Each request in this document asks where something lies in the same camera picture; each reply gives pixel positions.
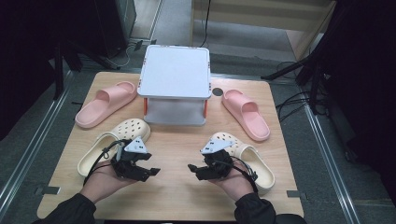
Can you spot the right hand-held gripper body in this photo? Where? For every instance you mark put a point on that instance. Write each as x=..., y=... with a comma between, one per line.
x=218, y=146

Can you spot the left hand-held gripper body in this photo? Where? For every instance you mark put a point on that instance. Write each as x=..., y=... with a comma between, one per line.
x=137, y=146

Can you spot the cream clog with holes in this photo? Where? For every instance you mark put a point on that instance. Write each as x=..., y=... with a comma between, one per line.
x=264, y=175
x=130, y=127

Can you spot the pink slipper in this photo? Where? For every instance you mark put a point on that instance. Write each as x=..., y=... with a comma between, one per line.
x=249, y=112
x=93, y=115

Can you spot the white shoe rack orange posts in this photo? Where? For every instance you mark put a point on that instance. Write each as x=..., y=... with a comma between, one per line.
x=174, y=71

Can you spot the person's right hand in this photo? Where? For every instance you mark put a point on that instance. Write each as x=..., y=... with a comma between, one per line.
x=233, y=186

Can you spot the person's left hand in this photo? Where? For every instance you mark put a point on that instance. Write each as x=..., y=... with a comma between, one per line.
x=99, y=183

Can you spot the dark round table grommet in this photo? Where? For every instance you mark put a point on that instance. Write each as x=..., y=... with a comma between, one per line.
x=217, y=91

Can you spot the grey tape mark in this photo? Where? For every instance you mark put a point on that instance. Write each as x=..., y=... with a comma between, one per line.
x=48, y=190
x=295, y=194

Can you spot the black tripod stand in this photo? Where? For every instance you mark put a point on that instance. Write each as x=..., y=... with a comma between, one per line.
x=314, y=81
x=58, y=74

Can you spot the dark cabinet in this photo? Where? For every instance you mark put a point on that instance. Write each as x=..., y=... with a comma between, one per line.
x=115, y=25

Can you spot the light wooden shelf unit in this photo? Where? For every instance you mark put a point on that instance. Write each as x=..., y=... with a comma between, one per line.
x=249, y=18

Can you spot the metal floor rail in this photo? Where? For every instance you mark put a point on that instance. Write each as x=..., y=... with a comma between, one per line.
x=34, y=146
x=330, y=161

